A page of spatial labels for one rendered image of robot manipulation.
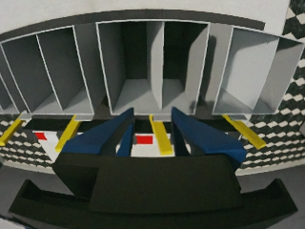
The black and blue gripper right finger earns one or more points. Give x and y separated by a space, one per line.
204 140

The grey open-top box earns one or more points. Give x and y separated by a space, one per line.
10 96
55 72
145 95
250 55

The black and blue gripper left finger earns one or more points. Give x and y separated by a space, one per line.
104 138

